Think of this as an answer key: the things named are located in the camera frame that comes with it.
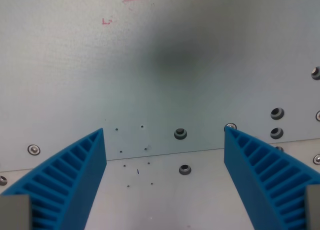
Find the dark recessed bolt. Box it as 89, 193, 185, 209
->
173, 127, 188, 141

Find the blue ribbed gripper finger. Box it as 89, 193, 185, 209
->
223, 127, 320, 230
0, 127, 108, 230

